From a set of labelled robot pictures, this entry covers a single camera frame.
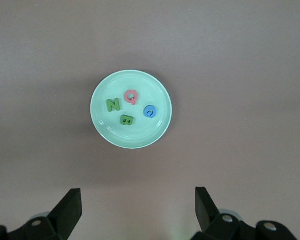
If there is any green uppercase letter N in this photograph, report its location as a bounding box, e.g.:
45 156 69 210
105 97 121 113

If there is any blue uppercase letter G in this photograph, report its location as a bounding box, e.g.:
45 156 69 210
143 104 158 119

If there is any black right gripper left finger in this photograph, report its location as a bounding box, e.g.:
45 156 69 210
0 187 83 240

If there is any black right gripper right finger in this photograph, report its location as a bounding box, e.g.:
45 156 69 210
191 186 297 240

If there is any brown table cover cloth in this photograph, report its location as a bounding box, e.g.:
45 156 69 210
0 0 300 240

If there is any green uppercase letter B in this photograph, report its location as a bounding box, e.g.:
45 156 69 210
120 114 136 127

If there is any pink uppercase letter Q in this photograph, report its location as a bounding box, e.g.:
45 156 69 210
123 89 139 107

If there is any light green round plate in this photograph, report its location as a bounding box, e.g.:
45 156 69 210
90 69 173 150

